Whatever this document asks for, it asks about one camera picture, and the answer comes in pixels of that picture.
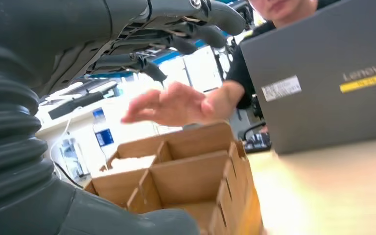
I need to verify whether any black cable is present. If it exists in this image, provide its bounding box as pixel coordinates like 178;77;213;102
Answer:
53;161;85;190

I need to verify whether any person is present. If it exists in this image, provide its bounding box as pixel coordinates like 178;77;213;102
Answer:
225;0;341;110

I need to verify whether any clear plastic bottle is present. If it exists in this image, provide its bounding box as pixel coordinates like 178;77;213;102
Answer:
60;138;86;182

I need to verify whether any wooden card rack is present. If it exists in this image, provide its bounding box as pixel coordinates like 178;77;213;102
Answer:
84;121;264;235

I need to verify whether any grey Lenovo laptop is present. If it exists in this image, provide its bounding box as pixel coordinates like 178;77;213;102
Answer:
239;0;376;155

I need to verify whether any blue label water bottle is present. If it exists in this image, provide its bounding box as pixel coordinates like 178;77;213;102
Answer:
92;107;116;160

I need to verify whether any white charger cable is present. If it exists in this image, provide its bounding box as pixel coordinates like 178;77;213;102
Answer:
49;107;82;180

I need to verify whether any black bar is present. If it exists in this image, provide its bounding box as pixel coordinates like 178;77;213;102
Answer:
47;91;105;120

